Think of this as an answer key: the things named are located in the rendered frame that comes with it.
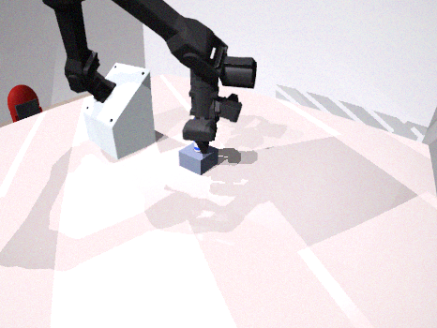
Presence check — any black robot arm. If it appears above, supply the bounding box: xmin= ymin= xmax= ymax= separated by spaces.
xmin=42 ymin=0 xmax=257 ymax=122

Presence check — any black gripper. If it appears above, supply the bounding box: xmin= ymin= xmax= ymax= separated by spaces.
xmin=182 ymin=85 xmax=219 ymax=154

